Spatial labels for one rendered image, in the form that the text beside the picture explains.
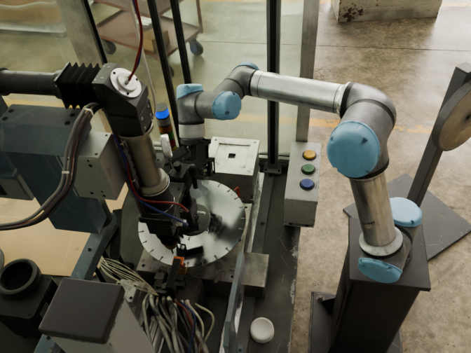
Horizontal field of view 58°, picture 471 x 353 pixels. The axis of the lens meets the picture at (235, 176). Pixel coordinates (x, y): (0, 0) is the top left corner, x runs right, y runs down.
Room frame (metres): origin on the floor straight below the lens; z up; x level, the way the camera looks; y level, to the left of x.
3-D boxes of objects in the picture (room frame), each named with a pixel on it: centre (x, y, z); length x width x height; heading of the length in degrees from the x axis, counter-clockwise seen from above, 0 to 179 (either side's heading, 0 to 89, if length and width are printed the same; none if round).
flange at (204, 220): (0.79, 0.14, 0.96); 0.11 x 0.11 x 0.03
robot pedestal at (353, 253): (0.74, -0.48, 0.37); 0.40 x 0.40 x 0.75; 76
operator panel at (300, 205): (1.01, -0.24, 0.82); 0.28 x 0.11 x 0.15; 166
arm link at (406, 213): (0.74, -0.48, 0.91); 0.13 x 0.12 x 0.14; 146
